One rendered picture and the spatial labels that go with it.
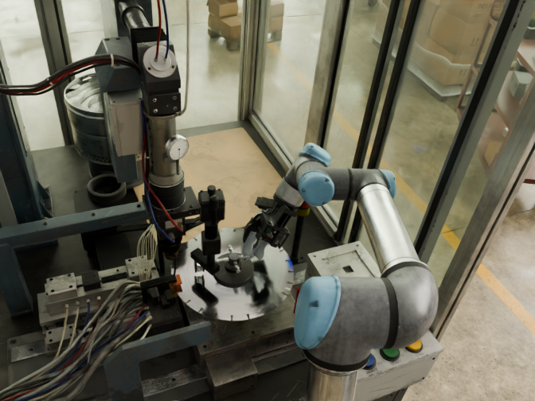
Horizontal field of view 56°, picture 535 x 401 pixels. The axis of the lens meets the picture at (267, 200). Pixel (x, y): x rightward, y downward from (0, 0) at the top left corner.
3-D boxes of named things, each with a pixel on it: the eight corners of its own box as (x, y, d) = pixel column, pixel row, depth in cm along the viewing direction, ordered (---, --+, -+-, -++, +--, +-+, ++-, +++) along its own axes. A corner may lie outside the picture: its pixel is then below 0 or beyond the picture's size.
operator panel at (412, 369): (404, 347, 145) (419, 315, 136) (427, 380, 138) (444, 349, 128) (318, 377, 136) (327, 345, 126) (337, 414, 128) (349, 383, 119)
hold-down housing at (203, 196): (220, 242, 126) (222, 179, 113) (223, 256, 123) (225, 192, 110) (198, 245, 124) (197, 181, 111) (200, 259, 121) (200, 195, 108)
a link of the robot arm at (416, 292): (474, 316, 77) (392, 156, 117) (404, 315, 76) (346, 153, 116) (452, 364, 83) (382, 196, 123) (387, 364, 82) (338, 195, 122)
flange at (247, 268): (204, 270, 135) (204, 263, 133) (232, 248, 142) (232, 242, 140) (233, 292, 130) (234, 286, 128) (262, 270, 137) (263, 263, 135)
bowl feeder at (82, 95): (152, 145, 211) (146, 66, 188) (170, 190, 190) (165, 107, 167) (75, 157, 201) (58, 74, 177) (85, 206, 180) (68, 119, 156)
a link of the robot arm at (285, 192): (280, 173, 128) (306, 185, 131) (271, 187, 129) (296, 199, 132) (287, 186, 121) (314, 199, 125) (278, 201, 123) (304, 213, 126)
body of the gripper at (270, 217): (254, 242, 125) (279, 203, 121) (247, 223, 133) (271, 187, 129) (279, 251, 129) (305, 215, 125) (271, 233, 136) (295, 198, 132)
